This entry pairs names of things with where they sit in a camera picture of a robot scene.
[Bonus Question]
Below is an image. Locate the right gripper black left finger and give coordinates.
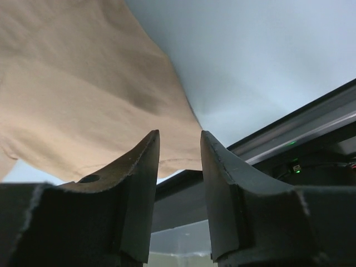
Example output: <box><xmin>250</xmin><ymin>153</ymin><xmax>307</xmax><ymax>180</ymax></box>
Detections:
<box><xmin>61</xmin><ymin>130</ymin><xmax>160</xmax><ymax>263</ymax></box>

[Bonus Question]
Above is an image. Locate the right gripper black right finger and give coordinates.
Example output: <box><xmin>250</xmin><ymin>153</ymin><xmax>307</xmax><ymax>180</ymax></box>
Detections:
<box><xmin>200</xmin><ymin>131</ymin><xmax>291</xmax><ymax>260</ymax></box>

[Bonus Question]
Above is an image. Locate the beige t shirt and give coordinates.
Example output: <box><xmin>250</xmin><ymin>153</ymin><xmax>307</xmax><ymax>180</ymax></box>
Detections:
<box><xmin>1</xmin><ymin>1</ymin><xmax>201</xmax><ymax>181</ymax></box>

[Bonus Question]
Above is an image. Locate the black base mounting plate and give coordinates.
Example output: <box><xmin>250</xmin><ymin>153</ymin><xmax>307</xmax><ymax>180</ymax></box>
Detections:
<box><xmin>151</xmin><ymin>170</ymin><xmax>207</xmax><ymax>233</ymax></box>

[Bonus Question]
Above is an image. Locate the aluminium frame rail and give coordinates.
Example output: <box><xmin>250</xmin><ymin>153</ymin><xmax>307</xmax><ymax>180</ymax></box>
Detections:
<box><xmin>228</xmin><ymin>80</ymin><xmax>355</xmax><ymax>165</ymax></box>

